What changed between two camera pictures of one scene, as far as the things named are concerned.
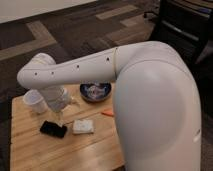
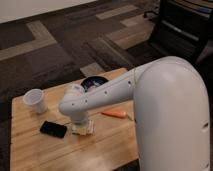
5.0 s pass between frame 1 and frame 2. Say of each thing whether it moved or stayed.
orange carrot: stayed
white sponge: stayed
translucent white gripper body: moved
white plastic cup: stayed
